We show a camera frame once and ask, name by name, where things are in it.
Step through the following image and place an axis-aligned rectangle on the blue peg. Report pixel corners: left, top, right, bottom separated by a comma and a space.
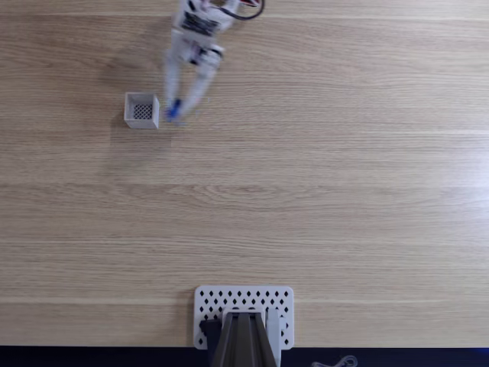
164, 98, 184, 125

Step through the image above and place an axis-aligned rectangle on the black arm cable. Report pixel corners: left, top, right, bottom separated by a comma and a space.
219, 0, 266, 21

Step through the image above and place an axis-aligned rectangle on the small white lattice crate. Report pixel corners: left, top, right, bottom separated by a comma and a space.
124, 92, 160, 131

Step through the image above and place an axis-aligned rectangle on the white post bracket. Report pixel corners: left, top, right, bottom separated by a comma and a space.
265, 307, 284, 367

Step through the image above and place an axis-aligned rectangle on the dark aluminium extrusion post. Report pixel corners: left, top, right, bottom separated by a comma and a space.
209, 311, 279, 367

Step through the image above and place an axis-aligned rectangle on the white perforated base plate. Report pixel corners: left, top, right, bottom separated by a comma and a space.
193, 284, 295, 351

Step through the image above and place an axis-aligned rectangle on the clear looped cable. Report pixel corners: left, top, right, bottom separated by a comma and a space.
309, 355, 359, 367

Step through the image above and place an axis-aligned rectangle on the black clamp block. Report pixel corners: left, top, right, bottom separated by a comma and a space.
198, 319, 223, 342

